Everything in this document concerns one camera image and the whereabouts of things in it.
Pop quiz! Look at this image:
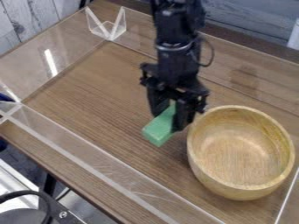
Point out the black table leg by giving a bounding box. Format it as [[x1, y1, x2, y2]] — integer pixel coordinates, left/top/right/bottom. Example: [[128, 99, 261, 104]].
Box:
[[42, 174, 57, 196]]

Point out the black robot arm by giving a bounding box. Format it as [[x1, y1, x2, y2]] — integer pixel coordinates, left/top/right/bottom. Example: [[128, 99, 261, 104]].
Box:
[[140, 0, 209, 132]]

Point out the clear acrylic front wall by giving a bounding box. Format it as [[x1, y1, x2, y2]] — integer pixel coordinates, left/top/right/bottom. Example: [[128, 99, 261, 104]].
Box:
[[0, 80, 224, 224]]

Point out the green rectangular block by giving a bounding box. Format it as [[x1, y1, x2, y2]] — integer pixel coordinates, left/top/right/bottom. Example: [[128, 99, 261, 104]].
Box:
[[141, 103, 175, 147]]

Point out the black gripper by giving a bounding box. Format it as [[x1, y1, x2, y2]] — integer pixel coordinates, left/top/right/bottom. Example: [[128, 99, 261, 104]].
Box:
[[140, 42, 211, 132]]

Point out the brown wooden bowl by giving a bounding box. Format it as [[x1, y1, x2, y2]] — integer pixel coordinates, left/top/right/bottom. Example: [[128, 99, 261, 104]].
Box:
[[187, 105, 295, 201]]

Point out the black metal mount plate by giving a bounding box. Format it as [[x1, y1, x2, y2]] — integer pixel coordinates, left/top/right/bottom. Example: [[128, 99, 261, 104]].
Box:
[[38, 195, 86, 224]]

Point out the blue object at left edge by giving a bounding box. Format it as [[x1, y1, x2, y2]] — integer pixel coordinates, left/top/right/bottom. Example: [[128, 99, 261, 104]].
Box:
[[0, 93, 14, 102]]

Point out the clear acrylic corner bracket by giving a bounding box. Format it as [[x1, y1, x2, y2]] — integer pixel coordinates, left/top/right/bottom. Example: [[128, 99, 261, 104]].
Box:
[[85, 7, 126, 41]]

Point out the black cable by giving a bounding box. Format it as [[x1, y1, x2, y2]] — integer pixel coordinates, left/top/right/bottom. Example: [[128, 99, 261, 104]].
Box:
[[0, 190, 53, 224]]

